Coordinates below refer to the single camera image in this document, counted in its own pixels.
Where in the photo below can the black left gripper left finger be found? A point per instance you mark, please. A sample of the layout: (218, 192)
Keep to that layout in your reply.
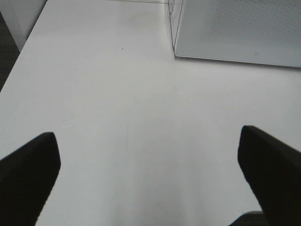
(27, 177)

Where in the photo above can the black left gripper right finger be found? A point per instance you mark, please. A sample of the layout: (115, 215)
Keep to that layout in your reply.
(273, 172)

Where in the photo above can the white microwave door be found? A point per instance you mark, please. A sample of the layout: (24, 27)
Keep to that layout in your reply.
(240, 33)

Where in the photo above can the white microwave oven body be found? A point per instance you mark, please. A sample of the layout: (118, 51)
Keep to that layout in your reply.
(237, 30)

